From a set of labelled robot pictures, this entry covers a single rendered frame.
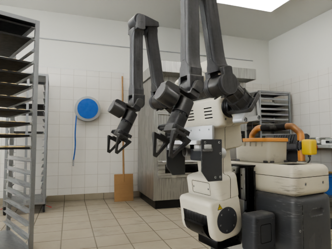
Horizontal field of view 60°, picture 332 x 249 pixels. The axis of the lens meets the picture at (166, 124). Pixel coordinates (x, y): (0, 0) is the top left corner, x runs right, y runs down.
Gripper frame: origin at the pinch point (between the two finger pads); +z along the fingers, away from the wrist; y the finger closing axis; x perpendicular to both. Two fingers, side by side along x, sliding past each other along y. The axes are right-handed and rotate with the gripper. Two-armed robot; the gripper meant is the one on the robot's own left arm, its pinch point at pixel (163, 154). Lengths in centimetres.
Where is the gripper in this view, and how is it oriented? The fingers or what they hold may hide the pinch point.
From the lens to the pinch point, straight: 89.2
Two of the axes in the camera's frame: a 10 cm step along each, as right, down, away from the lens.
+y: 5.1, -0.6, -8.6
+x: 7.7, 4.7, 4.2
